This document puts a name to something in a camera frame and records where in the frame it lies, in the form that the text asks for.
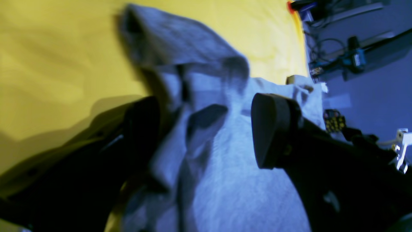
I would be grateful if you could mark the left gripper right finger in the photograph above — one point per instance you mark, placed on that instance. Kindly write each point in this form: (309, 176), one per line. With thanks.
(353, 186)

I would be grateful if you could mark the grey t-shirt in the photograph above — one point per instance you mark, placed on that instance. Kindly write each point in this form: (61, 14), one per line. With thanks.
(203, 176)

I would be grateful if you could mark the yellow table cloth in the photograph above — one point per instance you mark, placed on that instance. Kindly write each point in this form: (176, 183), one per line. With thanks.
(66, 69)

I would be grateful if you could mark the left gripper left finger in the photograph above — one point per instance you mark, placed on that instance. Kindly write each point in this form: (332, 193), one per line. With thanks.
(74, 188)

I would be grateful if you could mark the black clamp right corner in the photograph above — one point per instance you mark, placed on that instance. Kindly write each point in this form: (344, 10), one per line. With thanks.
(306, 9)

